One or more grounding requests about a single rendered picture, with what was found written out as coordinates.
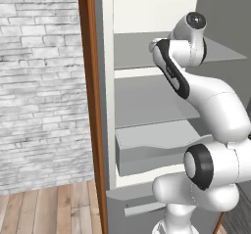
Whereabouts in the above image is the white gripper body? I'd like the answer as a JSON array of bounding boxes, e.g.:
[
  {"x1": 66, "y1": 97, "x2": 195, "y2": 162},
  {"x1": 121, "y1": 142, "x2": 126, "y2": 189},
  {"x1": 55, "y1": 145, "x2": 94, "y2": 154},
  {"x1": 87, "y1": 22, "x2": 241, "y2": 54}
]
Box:
[{"x1": 148, "y1": 38, "x2": 162, "y2": 53}]

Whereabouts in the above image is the large grey fridge shelf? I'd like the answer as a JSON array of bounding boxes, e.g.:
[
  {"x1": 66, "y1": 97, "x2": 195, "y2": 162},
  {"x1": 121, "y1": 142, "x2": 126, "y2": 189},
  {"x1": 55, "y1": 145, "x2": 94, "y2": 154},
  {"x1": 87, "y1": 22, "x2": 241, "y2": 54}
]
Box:
[{"x1": 113, "y1": 31, "x2": 248, "y2": 71}]

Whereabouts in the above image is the small grey fridge shelf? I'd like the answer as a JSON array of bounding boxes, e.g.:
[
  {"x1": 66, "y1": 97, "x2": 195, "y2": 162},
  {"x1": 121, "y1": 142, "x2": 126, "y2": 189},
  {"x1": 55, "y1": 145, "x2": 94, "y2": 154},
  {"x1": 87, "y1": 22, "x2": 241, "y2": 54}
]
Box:
[{"x1": 114, "y1": 73, "x2": 201, "y2": 130}]

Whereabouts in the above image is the grey and white fridge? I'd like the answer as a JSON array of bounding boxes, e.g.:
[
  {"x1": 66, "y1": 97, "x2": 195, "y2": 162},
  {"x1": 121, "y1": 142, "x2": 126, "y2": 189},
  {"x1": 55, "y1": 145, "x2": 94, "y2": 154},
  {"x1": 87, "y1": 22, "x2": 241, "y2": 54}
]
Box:
[{"x1": 93, "y1": 0, "x2": 251, "y2": 234}]

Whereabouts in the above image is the grey fridge crisper drawer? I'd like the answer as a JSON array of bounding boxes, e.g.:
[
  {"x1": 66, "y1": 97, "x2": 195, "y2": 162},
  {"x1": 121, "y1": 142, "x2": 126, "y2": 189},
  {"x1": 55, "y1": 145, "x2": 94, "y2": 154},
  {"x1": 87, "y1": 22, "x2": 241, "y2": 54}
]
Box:
[{"x1": 115, "y1": 119, "x2": 214, "y2": 177}]

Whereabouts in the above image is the brown wooden side panel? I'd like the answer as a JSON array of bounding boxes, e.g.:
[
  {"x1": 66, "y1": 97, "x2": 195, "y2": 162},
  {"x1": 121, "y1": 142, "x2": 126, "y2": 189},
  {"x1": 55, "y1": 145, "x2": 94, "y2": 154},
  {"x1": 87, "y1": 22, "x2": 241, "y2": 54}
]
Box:
[{"x1": 76, "y1": 0, "x2": 109, "y2": 234}]

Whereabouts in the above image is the grey freezer drawer front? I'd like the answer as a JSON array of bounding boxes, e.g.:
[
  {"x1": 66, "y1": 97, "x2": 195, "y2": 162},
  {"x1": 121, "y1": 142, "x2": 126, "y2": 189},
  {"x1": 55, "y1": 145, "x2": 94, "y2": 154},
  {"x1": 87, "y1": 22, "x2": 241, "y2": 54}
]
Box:
[{"x1": 105, "y1": 184, "x2": 230, "y2": 234}]

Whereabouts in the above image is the grey freezer drawer handle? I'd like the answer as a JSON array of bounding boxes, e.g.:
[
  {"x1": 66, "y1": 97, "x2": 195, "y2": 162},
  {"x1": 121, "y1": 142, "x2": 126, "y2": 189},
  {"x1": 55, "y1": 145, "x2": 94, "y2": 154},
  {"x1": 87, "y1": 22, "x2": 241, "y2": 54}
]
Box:
[{"x1": 124, "y1": 201, "x2": 167, "y2": 218}]

